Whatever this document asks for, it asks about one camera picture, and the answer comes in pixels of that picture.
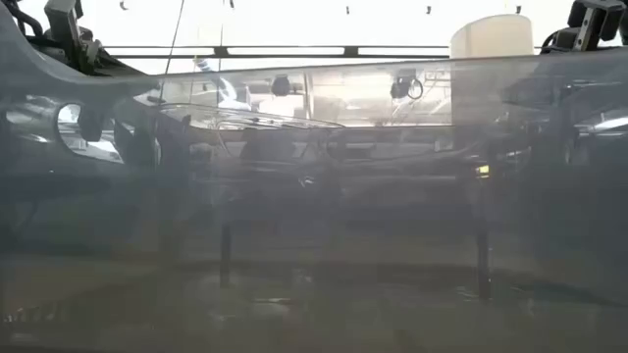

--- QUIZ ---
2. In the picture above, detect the smoky grey translucent basket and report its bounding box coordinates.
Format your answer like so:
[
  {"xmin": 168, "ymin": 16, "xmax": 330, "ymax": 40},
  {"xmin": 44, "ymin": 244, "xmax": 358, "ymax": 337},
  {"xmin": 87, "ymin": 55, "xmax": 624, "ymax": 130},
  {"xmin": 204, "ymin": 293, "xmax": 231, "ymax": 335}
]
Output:
[{"xmin": 0, "ymin": 2, "xmax": 628, "ymax": 353}]

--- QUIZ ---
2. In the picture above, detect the thin dark hanging cable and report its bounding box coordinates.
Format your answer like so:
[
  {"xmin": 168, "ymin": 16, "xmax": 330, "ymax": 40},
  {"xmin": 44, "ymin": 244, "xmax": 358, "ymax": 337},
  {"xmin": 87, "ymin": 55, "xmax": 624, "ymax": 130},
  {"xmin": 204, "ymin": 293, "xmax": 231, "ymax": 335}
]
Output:
[{"xmin": 164, "ymin": 0, "xmax": 187, "ymax": 75}]

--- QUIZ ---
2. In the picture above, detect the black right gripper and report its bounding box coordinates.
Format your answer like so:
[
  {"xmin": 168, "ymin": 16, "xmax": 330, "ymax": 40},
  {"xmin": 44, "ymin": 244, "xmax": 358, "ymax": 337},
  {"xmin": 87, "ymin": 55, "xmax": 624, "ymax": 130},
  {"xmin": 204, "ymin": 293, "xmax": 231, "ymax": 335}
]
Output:
[{"xmin": 541, "ymin": 0, "xmax": 628, "ymax": 55}]

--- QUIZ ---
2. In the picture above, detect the black metal rig frame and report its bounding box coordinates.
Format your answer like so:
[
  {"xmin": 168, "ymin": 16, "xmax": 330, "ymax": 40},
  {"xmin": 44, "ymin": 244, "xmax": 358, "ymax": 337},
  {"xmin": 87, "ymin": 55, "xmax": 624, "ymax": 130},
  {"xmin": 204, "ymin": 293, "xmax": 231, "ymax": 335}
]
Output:
[{"xmin": 103, "ymin": 44, "xmax": 451, "ymax": 60}]

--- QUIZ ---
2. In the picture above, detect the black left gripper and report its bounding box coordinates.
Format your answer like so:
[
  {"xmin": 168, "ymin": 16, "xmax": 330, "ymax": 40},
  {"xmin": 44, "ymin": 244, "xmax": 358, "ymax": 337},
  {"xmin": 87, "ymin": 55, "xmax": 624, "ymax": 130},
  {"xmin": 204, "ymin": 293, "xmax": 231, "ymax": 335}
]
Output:
[{"xmin": 43, "ymin": 0, "xmax": 148, "ymax": 77}]

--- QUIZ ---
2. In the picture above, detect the white plant pot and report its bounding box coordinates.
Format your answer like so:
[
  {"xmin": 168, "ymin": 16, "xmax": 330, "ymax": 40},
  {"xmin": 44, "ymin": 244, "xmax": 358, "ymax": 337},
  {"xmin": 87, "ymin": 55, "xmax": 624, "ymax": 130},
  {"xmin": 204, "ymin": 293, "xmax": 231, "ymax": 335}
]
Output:
[{"xmin": 449, "ymin": 13, "xmax": 536, "ymax": 126}]

